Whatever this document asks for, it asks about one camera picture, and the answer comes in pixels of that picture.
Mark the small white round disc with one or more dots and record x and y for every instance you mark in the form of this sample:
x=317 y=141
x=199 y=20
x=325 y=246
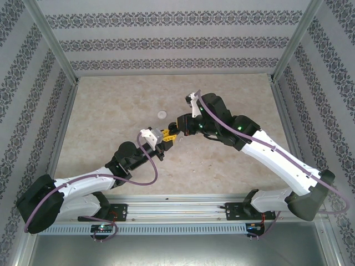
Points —
x=161 y=114

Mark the small circuit board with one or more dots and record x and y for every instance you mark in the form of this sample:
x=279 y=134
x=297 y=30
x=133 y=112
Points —
x=104 y=227
x=253 y=227

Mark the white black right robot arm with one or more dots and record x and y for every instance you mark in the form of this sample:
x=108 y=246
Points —
x=277 y=160

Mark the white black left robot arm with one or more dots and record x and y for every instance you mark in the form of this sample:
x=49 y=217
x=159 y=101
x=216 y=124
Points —
x=83 y=180

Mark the aluminium frame post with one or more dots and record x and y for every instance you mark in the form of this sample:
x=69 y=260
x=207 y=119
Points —
x=55 y=41
x=295 y=41

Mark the aluminium side rail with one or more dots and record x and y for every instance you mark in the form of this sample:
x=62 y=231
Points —
x=288 y=122
x=63 y=130

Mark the grey metal sheet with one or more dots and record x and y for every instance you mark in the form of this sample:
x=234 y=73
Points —
x=177 y=252

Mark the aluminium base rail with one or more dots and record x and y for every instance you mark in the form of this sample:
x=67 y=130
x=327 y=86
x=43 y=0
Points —
x=177 y=210

